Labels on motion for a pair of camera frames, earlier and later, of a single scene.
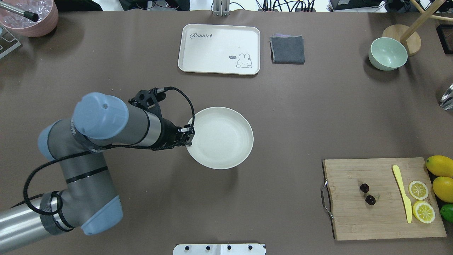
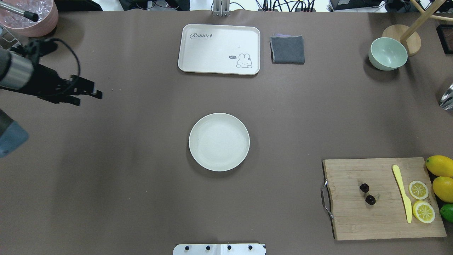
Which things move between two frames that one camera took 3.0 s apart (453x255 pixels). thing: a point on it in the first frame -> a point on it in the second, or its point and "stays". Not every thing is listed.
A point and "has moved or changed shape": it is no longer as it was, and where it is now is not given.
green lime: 446,211 stays
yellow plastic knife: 399,180 stays
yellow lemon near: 442,186 stays
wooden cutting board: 366,202 stays
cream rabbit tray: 219,49 stays
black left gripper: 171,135 -> 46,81
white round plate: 223,137 has moved or changed shape
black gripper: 149,99 -> 34,49
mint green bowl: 387,54 stays
